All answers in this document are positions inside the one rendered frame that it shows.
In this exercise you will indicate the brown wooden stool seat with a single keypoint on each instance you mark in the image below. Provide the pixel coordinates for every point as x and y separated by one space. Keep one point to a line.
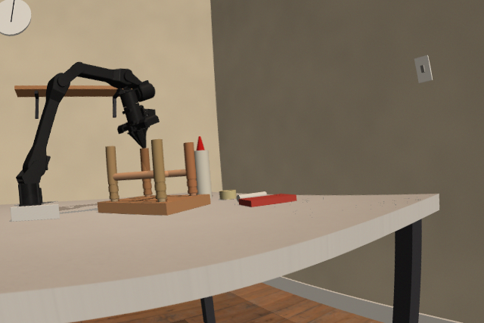
146 207

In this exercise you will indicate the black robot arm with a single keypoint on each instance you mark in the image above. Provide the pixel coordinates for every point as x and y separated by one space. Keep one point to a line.
36 161

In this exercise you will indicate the flat red rectangular block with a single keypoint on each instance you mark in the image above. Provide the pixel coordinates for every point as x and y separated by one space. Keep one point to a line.
266 200

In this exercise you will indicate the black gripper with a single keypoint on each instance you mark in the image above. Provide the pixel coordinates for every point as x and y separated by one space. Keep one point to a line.
136 123

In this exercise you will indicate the brown wooden stool legs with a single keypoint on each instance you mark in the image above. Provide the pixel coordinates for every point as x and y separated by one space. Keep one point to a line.
158 173

